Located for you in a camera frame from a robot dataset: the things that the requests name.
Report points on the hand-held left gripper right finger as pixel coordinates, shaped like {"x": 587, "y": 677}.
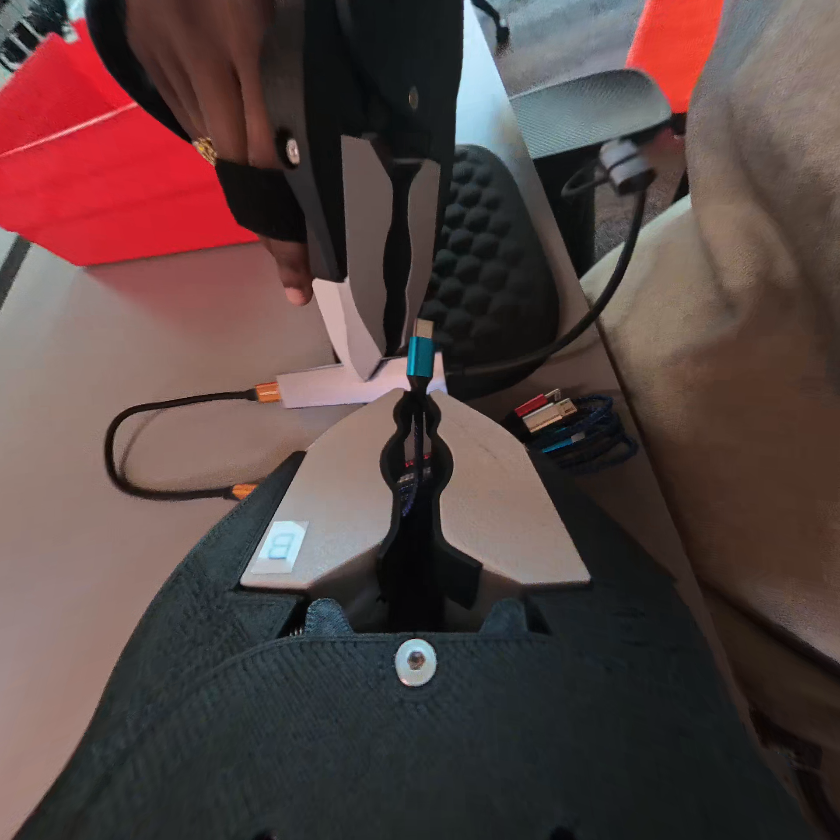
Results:
{"x": 505, "y": 512}

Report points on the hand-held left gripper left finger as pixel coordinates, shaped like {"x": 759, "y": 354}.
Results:
{"x": 334, "y": 505}

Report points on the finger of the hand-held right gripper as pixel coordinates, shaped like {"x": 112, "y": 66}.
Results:
{"x": 364, "y": 216}
{"x": 426, "y": 216}

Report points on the person's right hand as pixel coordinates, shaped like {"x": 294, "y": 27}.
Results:
{"x": 197, "y": 65}

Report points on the black honeycomb cushion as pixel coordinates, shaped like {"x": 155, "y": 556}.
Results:
{"x": 492, "y": 262}

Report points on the red plastic bin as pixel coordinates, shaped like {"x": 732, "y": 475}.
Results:
{"x": 98, "y": 197}

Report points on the orange object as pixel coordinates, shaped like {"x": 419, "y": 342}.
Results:
{"x": 676, "y": 46}

